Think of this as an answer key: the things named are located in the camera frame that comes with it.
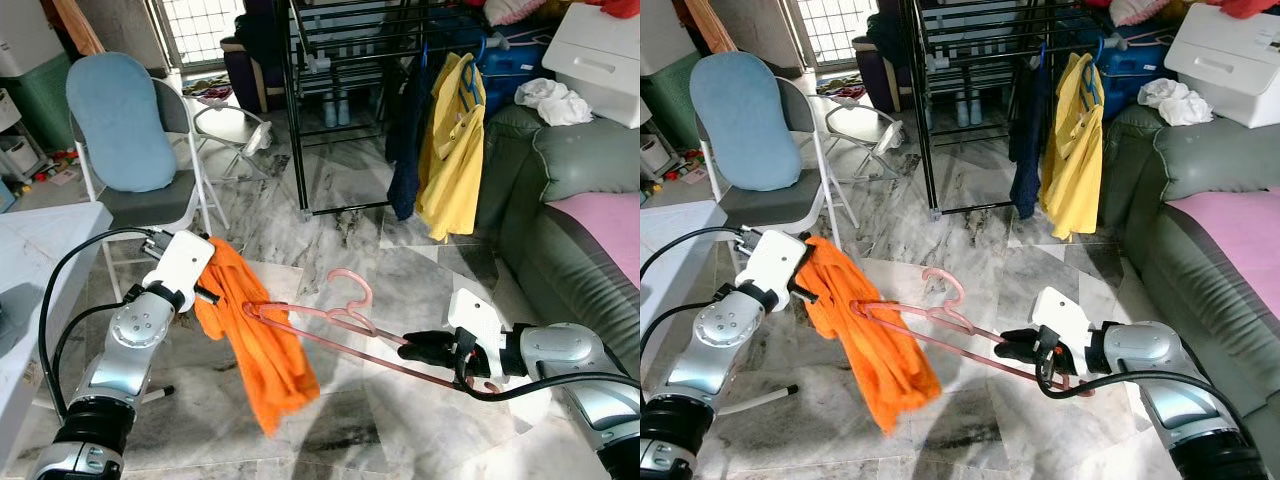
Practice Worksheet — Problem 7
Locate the pink blanket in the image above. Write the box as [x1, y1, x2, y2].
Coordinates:
[545, 190, 641, 293]
[1165, 188, 1280, 331]

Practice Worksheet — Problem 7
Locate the yellow garment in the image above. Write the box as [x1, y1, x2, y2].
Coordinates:
[415, 52, 488, 241]
[1040, 52, 1106, 241]

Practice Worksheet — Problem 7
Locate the bright barred window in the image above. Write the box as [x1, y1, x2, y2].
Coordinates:
[150, 0, 246, 71]
[790, 0, 871, 69]

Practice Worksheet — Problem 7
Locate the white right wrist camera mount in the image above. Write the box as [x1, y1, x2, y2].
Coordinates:
[447, 288, 506, 358]
[1030, 287, 1093, 356]

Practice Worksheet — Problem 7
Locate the orange garment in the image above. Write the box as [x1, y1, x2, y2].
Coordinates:
[800, 237, 943, 436]
[193, 237, 321, 438]

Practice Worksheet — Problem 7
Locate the pink plastic clothes hanger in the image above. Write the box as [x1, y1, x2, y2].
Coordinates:
[850, 268, 1096, 396]
[243, 268, 501, 393]

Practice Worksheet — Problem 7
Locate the crumpled white cloth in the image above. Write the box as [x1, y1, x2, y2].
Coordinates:
[515, 77, 594, 128]
[1137, 77, 1214, 128]

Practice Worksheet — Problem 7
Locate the light blue cushion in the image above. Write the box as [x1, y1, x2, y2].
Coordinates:
[688, 52, 801, 191]
[66, 52, 179, 193]

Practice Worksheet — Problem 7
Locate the black clothes drying rack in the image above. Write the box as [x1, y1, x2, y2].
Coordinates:
[905, 0, 1181, 221]
[285, 0, 561, 219]

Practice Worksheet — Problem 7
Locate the large blue storage box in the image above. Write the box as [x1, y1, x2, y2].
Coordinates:
[480, 35, 556, 111]
[1100, 30, 1171, 101]

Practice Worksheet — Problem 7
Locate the blue plastic clothes hanger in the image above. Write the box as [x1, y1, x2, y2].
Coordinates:
[458, 35, 491, 111]
[1078, 35, 1111, 109]

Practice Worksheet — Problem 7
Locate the white plastic container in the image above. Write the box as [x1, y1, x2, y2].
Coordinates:
[0, 0, 71, 79]
[640, 0, 691, 76]

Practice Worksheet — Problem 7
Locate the navy blue garment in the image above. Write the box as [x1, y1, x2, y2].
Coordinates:
[1008, 45, 1051, 221]
[385, 45, 441, 223]

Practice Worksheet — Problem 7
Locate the white pillow pink print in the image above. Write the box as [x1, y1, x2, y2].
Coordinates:
[485, 0, 546, 26]
[1110, 0, 1171, 26]

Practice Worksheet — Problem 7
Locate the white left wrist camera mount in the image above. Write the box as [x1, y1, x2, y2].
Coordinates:
[143, 230, 216, 313]
[735, 228, 809, 313]

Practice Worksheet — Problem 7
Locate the tan leaning board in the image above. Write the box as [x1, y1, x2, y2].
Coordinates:
[50, 0, 106, 56]
[685, 0, 741, 56]

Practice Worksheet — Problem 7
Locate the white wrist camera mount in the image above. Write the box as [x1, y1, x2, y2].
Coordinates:
[447, 288, 506, 358]
[143, 230, 216, 313]
[1030, 287, 1093, 356]
[735, 228, 809, 313]

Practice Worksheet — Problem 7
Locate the green leather sofa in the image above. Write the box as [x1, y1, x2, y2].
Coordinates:
[475, 105, 641, 401]
[1100, 105, 1280, 441]

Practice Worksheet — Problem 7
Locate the green plastic basket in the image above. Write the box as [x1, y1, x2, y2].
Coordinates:
[640, 50, 706, 156]
[0, 50, 86, 181]

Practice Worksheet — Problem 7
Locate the dark purple cabinet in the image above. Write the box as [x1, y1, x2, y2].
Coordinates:
[220, 35, 291, 113]
[855, 35, 916, 111]

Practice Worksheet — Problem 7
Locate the white storage box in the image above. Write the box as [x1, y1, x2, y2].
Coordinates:
[1163, 3, 1280, 129]
[540, 3, 641, 129]

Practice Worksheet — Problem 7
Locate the white tubular bouncer frame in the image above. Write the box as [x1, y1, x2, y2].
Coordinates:
[190, 95, 273, 186]
[812, 95, 903, 183]

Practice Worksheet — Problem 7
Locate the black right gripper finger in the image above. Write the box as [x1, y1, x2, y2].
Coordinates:
[995, 328, 1041, 371]
[398, 330, 453, 373]

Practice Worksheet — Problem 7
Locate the colourful floor mat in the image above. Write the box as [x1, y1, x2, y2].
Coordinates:
[185, 75, 236, 101]
[815, 72, 866, 99]

